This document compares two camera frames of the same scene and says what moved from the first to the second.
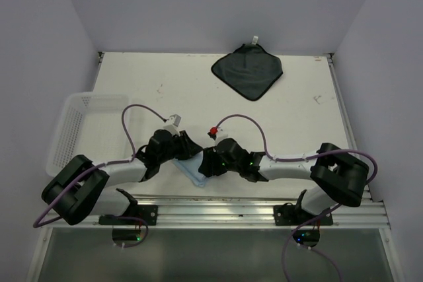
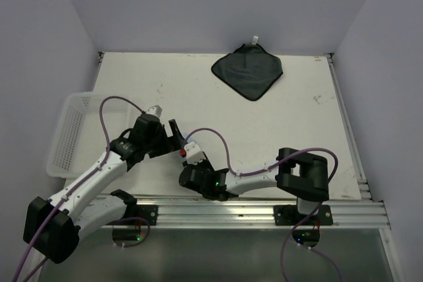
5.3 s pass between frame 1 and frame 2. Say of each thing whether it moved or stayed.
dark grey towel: stayed
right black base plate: stayed
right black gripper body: moved
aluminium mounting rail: stayed
